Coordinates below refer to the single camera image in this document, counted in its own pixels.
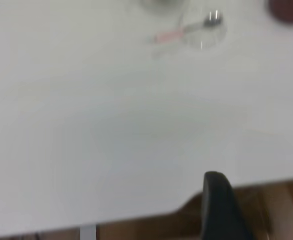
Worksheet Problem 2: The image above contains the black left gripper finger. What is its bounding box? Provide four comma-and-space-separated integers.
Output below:
202, 171, 258, 240

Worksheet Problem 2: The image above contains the pink handled metal spoon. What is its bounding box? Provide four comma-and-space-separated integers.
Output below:
153, 9, 225, 44

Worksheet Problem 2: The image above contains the red ceramic mug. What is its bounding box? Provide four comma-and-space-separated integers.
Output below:
264, 0, 293, 26

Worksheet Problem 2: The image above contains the clear glass lid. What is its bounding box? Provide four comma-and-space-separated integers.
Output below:
178, 6, 229, 52

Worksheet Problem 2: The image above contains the clear glass cup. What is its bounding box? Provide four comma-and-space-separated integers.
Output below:
138, 0, 188, 16

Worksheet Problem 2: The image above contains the grey metal table leg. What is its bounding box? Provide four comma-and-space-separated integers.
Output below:
79, 224, 98, 240

